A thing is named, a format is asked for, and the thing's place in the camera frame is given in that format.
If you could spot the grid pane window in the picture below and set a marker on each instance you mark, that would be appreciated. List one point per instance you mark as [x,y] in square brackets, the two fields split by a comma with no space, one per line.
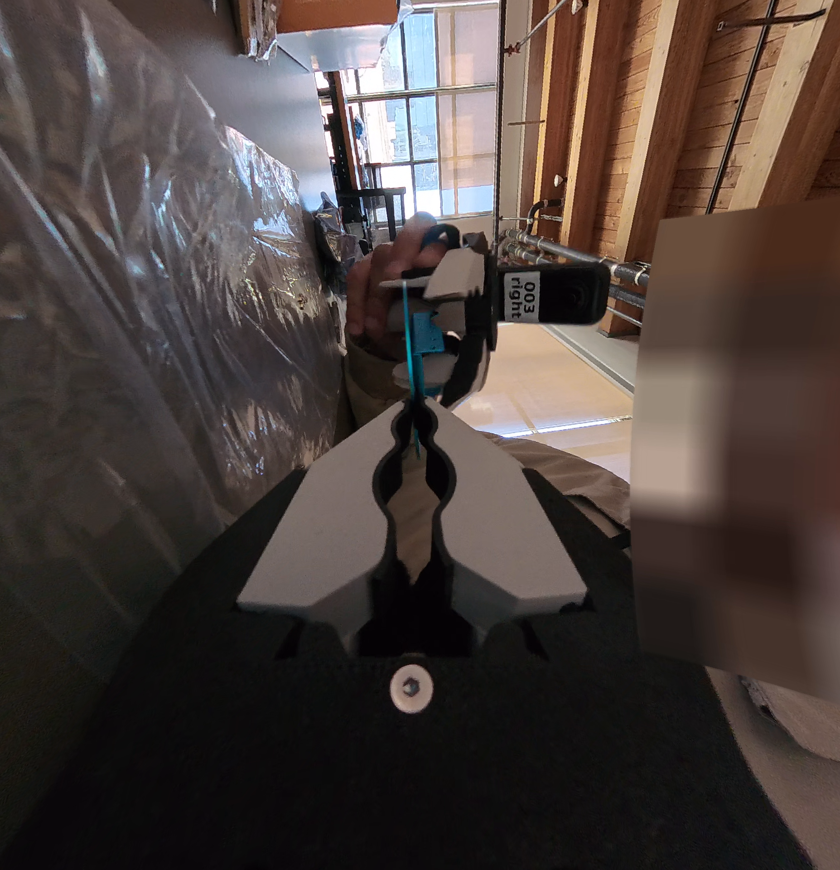
[420,136]

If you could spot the crumpled dark plastic bag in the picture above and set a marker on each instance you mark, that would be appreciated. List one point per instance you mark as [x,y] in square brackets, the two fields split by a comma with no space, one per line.
[331,238]

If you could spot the blue round metal plate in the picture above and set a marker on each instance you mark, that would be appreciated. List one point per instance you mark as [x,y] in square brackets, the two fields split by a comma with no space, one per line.
[412,353]

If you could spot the black insulated pipe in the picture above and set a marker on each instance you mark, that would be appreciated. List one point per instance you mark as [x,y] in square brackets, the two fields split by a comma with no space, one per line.
[563,253]
[529,257]

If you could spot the person's right hand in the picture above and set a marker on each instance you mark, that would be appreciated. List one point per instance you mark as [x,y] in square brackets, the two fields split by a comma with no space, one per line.
[382,285]

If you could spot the orange cardboard box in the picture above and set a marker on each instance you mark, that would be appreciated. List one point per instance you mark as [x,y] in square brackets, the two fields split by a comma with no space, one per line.
[325,13]

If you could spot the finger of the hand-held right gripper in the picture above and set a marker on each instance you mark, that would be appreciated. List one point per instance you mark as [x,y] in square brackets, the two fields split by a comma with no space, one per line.
[427,372]
[457,275]

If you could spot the black table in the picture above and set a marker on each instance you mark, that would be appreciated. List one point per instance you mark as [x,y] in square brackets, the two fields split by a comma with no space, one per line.
[376,204]

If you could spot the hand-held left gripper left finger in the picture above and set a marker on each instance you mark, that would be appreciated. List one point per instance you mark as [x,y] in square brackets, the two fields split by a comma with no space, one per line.
[311,544]

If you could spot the clear plastic bag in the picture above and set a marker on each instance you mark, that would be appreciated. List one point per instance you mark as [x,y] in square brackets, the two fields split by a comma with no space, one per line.
[155,306]

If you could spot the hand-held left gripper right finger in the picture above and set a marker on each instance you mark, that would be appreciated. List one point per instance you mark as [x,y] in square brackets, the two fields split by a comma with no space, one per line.
[508,544]

